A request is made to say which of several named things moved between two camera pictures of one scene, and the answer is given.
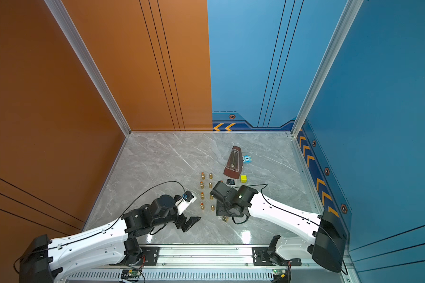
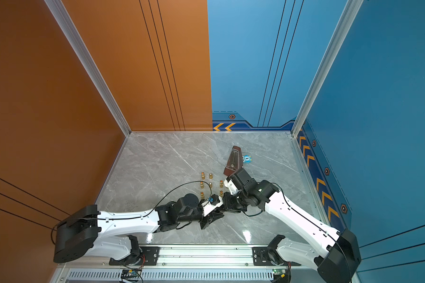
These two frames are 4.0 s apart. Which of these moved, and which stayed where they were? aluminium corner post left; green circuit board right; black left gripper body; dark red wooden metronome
Moved: black left gripper body
Stayed: green circuit board right; dark red wooden metronome; aluminium corner post left
